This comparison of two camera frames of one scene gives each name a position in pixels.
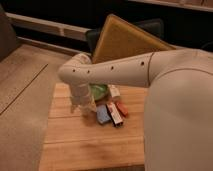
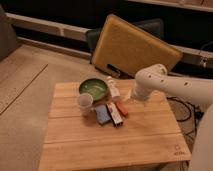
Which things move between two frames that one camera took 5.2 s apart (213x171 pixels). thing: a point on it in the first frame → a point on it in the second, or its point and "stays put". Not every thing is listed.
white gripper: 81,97 → 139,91
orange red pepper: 122,109 stays put
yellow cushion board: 120,39 stays put
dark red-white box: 116,117 stays put
